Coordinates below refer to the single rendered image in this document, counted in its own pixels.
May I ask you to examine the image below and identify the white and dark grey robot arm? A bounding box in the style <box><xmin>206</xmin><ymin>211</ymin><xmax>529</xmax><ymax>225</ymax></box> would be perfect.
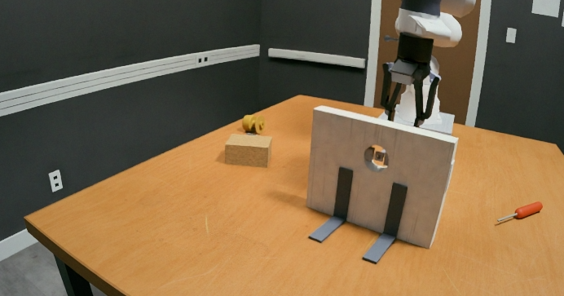
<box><xmin>390</xmin><ymin>0</ymin><xmax>476</xmax><ymax>125</ymax></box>

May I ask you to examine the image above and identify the orange-handled screwdriver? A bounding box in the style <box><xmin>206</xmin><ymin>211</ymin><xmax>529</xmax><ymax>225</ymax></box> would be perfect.
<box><xmin>497</xmin><ymin>201</ymin><xmax>543</xmax><ymax>222</ymax></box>

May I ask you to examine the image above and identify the beige wooden door panel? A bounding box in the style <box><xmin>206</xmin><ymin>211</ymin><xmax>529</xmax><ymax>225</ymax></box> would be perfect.
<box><xmin>306</xmin><ymin>106</ymin><xmax>458</xmax><ymax>249</ymax></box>

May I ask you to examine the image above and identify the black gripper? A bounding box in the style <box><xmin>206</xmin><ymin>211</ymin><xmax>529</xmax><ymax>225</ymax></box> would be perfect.
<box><xmin>381</xmin><ymin>33</ymin><xmax>442</xmax><ymax>128</ymax></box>

